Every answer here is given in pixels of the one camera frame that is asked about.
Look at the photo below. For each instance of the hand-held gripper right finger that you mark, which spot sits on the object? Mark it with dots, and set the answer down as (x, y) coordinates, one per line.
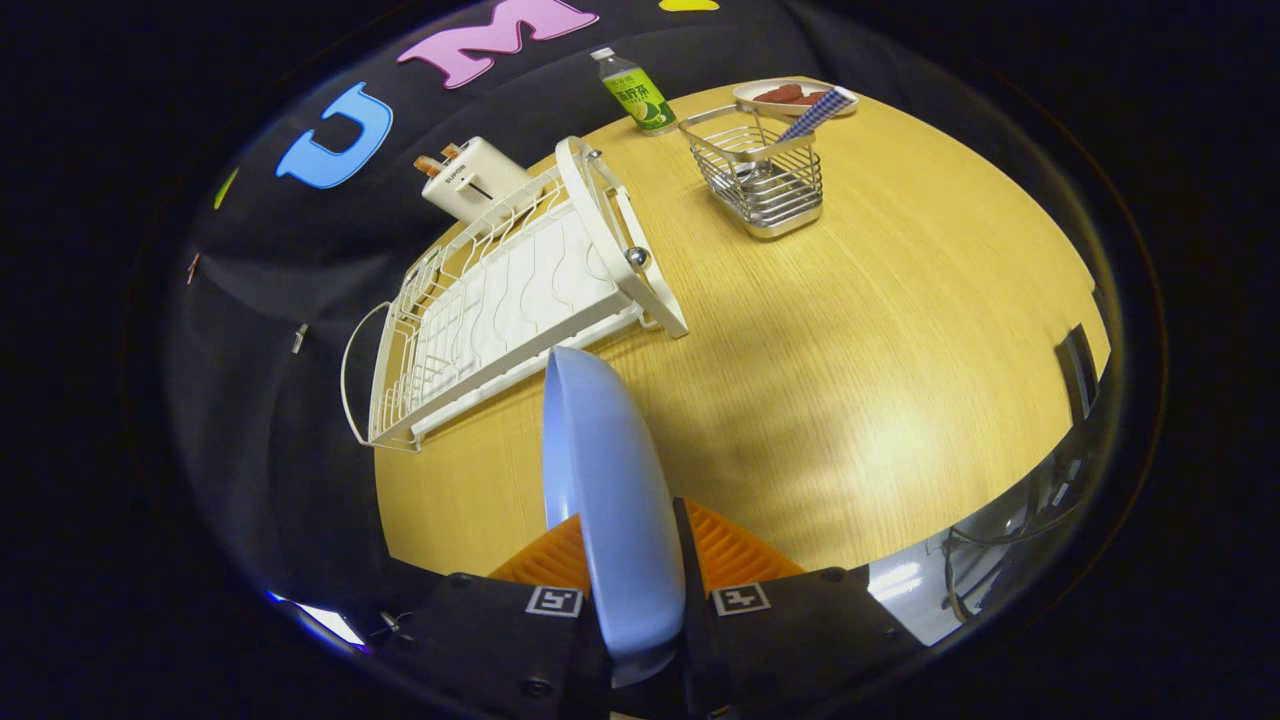
(682, 545)

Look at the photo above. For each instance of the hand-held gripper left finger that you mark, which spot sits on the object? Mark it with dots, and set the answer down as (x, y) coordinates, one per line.
(480, 640)

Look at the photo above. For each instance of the blue plate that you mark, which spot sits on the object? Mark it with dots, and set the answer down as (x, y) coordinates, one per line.
(610, 480)

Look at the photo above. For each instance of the white oval dish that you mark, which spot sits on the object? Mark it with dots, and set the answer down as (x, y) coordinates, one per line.
(743, 95)

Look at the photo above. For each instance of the silver cloth clip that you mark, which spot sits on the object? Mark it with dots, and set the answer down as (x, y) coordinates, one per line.
(298, 338)

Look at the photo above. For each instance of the white toaster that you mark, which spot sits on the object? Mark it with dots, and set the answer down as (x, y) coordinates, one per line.
(470, 185)

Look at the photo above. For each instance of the black backdrop cloth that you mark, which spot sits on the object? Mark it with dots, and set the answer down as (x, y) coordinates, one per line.
(300, 250)

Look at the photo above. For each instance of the green label drink bottle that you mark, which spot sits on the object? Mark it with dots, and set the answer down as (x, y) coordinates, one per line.
(640, 100)

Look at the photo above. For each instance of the toasted bread slice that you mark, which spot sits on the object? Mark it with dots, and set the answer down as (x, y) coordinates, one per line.
(428, 164)
(452, 151)

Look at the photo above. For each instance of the red meat slice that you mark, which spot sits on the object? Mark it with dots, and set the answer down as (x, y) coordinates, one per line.
(810, 98)
(778, 93)

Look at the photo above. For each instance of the red cloth clip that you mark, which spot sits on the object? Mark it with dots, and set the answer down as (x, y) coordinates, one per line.
(192, 268)

